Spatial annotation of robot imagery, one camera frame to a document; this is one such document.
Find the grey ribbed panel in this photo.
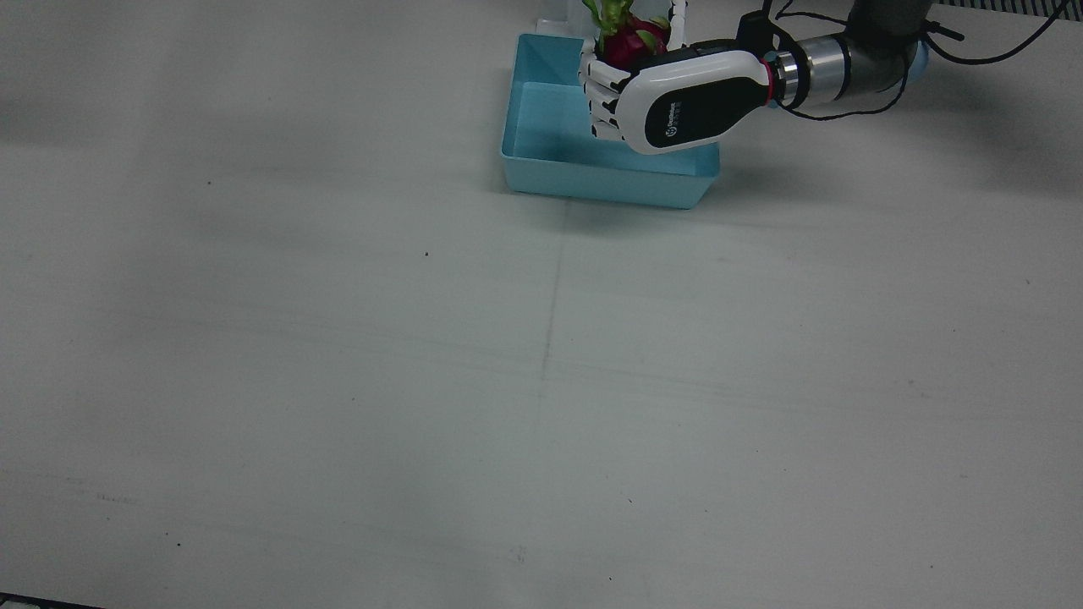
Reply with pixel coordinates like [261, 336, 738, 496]
[931, 0, 1083, 16]

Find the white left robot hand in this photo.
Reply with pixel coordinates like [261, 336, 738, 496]
[578, 0, 775, 156]

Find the red dragon fruit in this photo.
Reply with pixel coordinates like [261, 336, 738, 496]
[582, 0, 673, 71]

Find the light blue plastic bin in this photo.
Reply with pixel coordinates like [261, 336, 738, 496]
[500, 32, 722, 211]

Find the white robot mount stand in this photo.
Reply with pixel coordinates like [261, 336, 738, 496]
[535, 0, 593, 39]

